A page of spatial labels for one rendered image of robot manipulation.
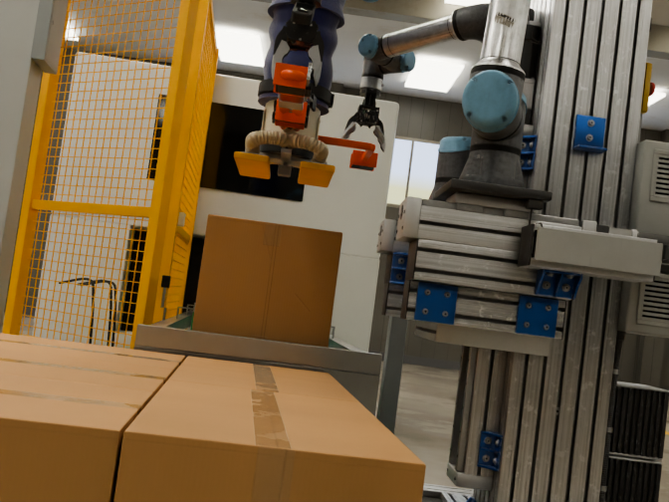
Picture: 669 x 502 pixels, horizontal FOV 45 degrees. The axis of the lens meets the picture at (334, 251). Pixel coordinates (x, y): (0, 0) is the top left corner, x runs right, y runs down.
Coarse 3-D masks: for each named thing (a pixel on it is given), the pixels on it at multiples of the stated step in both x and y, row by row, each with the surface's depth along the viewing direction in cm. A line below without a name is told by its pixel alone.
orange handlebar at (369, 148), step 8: (288, 72) 180; (296, 72) 180; (296, 80) 181; (304, 80) 181; (296, 112) 210; (296, 128) 234; (320, 136) 249; (328, 136) 249; (336, 144) 250; (344, 144) 249; (352, 144) 250; (360, 144) 250; (368, 144) 250; (368, 152) 255
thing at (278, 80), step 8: (280, 64) 181; (288, 64) 181; (280, 72) 181; (304, 72) 182; (280, 80) 181; (288, 80) 181; (280, 88) 184; (288, 88) 183; (296, 88) 182; (304, 88) 181; (304, 96) 189
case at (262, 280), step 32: (224, 224) 235; (256, 224) 236; (224, 256) 234; (256, 256) 235; (288, 256) 236; (320, 256) 237; (224, 288) 234; (256, 288) 235; (288, 288) 235; (320, 288) 236; (224, 320) 233; (256, 320) 234; (288, 320) 235; (320, 320) 236
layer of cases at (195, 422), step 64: (0, 384) 126; (64, 384) 135; (128, 384) 145; (192, 384) 157; (256, 384) 172; (320, 384) 189; (0, 448) 100; (64, 448) 101; (128, 448) 102; (192, 448) 103; (256, 448) 104; (320, 448) 107; (384, 448) 114
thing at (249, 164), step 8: (240, 152) 227; (248, 152) 230; (240, 160) 230; (248, 160) 228; (256, 160) 227; (264, 160) 227; (240, 168) 246; (248, 168) 244; (256, 168) 242; (264, 168) 239; (256, 176) 259; (264, 176) 256
